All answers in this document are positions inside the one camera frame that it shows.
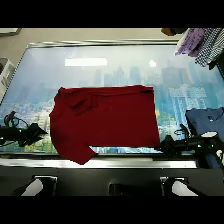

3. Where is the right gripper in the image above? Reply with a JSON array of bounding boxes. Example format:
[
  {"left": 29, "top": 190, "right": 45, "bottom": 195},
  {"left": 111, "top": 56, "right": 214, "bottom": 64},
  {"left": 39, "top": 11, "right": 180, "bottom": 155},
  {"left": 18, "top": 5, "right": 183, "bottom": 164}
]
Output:
[{"left": 159, "top": 134, "right": 184, "bottom": 157}]

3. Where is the silver frame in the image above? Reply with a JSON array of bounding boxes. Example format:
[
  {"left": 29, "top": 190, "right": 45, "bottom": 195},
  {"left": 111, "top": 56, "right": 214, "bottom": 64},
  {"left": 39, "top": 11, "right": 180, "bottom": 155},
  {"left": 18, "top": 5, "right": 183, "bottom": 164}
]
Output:
[{"left": 0, "top": 152, "right": 224, "bottom": 197}]

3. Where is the red T-shirt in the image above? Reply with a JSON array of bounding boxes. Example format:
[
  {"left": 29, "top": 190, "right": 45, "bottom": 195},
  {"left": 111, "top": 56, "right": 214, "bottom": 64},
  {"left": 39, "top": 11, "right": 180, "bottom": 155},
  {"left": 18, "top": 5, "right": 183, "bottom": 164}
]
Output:
[{"left": 48, "top": 84, "right": 162, "bottom": 166}]

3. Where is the blue garment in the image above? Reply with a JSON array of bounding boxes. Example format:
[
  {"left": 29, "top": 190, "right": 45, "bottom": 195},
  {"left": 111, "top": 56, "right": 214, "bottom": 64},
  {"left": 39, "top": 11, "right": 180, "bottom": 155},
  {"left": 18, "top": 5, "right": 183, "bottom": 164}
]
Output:
[{"left": 184, "top": 106, "right": 224, "bottom": 169}]

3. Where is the checked shirt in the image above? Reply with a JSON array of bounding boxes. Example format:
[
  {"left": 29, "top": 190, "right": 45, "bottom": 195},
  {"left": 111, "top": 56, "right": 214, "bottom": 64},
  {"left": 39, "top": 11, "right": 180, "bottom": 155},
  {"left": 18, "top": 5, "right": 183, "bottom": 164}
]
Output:
[{"left": 194, "top": 27, "right": 224, "bottom": 68}]

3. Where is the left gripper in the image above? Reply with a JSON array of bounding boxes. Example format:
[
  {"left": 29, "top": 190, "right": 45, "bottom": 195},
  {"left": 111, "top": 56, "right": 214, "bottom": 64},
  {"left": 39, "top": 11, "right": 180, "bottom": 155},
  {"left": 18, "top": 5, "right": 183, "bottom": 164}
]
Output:
[{"left": 18, "top": 122, "right": 49, "bottom": 148}]

